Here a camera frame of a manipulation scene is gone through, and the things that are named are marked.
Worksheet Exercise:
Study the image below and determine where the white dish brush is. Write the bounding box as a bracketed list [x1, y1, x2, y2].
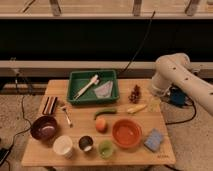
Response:
[74, 74, 99, 100]

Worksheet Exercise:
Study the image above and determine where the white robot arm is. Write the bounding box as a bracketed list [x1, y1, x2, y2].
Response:
[149, 53, 213, 116]

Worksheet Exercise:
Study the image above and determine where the clear plastic bag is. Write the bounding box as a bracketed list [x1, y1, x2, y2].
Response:
[94, 81, 113, 99]

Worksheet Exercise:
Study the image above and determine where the green plastic tray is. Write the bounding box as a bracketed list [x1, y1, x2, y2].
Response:
[67, 70, 119, 105]

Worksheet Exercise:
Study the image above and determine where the green cucumber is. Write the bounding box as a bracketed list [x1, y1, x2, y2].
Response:
[94, 108, 117, 120]

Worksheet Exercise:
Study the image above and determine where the dark grape bunch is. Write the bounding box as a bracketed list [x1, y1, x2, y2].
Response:
[129, 85, 141, 104]

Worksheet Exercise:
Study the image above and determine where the orange fruit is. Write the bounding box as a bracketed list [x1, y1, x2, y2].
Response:
[95, 118, 107, 133]

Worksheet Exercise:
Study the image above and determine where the metal spoon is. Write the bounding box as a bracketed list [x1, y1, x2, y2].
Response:
[61, 106, 73, 128]

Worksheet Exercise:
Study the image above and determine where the orange plastic bowl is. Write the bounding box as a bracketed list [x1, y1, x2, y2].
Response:
[112, 119, 142, 149]

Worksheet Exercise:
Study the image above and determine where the small dark cup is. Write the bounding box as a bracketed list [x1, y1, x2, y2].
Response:
[78, 136, 93, 152]

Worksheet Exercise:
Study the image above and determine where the green plastic cup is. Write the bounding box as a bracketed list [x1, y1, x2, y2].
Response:
[98, 140, 114, 159]

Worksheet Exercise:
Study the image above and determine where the blue power box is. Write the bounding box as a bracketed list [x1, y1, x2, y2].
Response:
[169, 89, 186, 107]

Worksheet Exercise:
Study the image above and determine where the blue sponge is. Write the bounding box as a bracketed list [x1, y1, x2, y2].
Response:
[144, 129, 164, 152]

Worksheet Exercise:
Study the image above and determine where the white cup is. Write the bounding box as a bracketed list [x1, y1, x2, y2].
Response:
[53, 135, 73, 158]

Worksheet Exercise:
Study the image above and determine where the dark maroon bowl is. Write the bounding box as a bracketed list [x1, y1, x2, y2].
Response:
[30, 116, 58, 141]

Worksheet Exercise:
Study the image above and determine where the black hanging cable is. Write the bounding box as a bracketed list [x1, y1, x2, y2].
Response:
[118, 10, 157, 77]

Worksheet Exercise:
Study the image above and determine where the black cable on floor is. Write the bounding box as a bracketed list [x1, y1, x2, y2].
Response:
[0, 73, 34, 167]

